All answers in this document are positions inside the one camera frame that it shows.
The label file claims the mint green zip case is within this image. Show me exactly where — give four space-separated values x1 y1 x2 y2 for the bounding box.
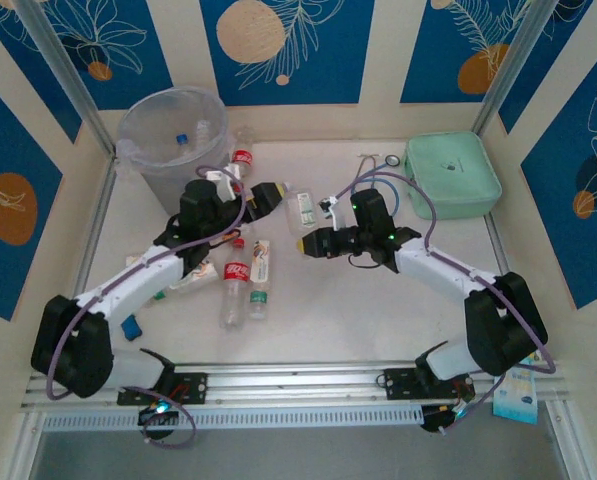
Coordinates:
402 130 503 221

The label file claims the white swirl label bottle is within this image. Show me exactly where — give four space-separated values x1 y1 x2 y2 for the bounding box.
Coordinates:
247 238 273 321

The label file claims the aluminium table edge rail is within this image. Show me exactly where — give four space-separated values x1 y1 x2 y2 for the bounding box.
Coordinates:
482 212 547 361
50 154 119 371

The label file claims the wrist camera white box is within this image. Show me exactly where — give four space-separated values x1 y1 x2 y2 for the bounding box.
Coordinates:
318 195 347 231
203 167 243 199

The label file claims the translucent mesh waste bin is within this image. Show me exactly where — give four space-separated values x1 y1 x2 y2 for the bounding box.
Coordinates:
115 85 230 217

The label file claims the red label cola bottle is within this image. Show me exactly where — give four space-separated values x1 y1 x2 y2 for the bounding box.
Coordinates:
219 237 253 331
227 125 257 195

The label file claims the small blue object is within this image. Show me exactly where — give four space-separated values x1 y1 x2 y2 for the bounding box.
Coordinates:
120 315 143 342

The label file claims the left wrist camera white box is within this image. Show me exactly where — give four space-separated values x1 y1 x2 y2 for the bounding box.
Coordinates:
203 167 243 199

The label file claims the white label bottle green cap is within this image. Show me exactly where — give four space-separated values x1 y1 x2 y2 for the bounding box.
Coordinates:
152 259 220 302

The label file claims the white slotted cable duct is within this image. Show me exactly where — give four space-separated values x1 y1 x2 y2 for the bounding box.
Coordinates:
40 403 425 432

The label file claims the small circuit board with LED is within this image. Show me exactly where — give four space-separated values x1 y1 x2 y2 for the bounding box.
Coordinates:
420 399 472 434
137 402 182 426

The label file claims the light blue printed pouch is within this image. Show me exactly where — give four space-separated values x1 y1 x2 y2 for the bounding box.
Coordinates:
492 352 540 426

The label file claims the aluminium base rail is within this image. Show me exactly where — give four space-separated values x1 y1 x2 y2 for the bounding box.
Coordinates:
20 357 572 416

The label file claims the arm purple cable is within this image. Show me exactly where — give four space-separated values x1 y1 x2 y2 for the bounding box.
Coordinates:
45 164 247 449
332 168 558 436

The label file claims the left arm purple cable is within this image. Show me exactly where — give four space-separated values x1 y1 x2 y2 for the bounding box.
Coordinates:
45 164 247 449

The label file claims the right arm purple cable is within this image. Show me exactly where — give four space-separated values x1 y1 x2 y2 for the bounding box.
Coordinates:
332 168 558 436

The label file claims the aluminium frame post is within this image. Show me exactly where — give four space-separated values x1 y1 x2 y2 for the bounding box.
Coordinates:
470 0 564 139
12 0 117 156

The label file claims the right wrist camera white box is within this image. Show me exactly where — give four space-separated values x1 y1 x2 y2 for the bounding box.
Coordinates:
318 195 347 231

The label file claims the clear bottle green white label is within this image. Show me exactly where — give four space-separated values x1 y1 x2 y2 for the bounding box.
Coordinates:
283 188 324 236

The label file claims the blue stethoscope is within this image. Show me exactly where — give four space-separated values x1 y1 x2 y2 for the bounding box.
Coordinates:
350 152 404 221

